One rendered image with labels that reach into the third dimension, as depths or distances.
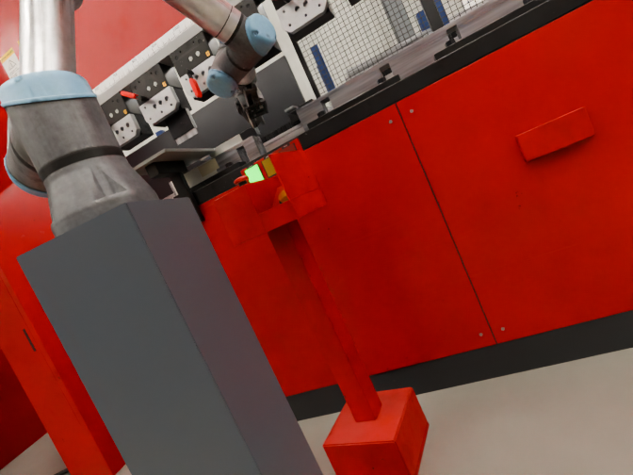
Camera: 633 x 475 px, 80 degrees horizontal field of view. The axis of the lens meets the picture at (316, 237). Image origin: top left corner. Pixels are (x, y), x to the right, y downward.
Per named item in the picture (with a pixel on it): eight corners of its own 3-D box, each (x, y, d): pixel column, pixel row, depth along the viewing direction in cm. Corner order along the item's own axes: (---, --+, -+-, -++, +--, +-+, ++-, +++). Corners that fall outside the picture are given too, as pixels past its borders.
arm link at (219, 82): (219, 61, 86) (232, 30, 90) (198, 87, 94) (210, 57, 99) (248, 83, 90) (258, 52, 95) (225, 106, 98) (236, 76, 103)
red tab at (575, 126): (527, 162, 92) (516, 136, 92) (525, 162, 94) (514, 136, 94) (595, 134, 87) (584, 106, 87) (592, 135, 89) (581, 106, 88)
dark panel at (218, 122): (152, 234, 214) (116, 162, 211) (154, 233, 216) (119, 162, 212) (323, 145, 174) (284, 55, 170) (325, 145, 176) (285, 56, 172)
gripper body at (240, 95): (247, 123, 117) (237, 92, 106) (237, 106, 120) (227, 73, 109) (269, 114, 118) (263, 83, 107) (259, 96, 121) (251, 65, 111)
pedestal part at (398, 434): (333, 504, 90) (313, 461, 89) (365, 430, 112) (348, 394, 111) (411, 506, 81) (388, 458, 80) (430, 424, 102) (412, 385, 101)
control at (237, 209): (234, 247, 91) (201, 178, 90) (268, 230, 105) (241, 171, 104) (299, 218, 81) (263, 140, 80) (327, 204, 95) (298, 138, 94)
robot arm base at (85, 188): (122, 205, 49) (87, 134, 48) (31, 251, 51) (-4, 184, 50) (178, 200, 63) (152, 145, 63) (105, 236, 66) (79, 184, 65)
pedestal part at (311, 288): (355, 422, 97) (266, 232, 92) (363, 406, 102) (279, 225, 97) (376, 420, 94) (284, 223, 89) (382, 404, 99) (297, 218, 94)
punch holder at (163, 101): (148, 126, 136) (127, 84, 135) (164, 127, 144) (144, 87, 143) (178, 106, 131) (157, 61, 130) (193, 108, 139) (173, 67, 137)
